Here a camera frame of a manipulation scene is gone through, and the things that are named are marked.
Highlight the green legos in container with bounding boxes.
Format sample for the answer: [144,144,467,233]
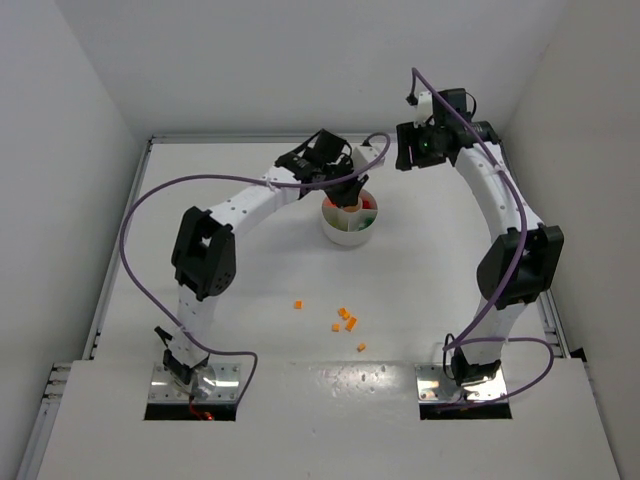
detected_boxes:
[357,217,375,231]

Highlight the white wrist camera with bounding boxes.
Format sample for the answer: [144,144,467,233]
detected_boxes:
[351,145,385,171]
[414,91,433,126]

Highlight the white divided round container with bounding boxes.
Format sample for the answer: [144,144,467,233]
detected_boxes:
[320,189,378,247]

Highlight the yellow long lego brick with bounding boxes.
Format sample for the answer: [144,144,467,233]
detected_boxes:
[346,317,357,332]

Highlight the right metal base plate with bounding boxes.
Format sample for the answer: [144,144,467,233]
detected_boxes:
[415,364,507,404]

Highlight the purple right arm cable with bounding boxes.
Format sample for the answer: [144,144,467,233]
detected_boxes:
[403,67,556,409]

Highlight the metal base plate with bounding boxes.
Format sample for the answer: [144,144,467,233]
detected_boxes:
[415,364,507,404]
[148,363,241,405]

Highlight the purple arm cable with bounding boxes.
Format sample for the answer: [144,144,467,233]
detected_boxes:
[403,67,556,409]
[118,131,393,406]

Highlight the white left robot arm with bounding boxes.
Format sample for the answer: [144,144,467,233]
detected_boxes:
[163,130,380,386]

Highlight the aluminium frame rail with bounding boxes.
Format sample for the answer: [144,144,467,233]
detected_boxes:
[492,134,569,359]

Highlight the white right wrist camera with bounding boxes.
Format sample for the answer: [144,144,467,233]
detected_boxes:
[414,91,433,126]

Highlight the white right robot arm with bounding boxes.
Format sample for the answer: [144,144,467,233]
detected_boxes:
[396,88,564,385]

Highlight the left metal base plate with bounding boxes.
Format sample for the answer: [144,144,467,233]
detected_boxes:
[148,363,241,405]

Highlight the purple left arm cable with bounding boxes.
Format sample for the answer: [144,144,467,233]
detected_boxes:
[118,131,393,406]

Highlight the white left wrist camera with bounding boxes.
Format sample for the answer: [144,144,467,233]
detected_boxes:
[351,145,385,171]

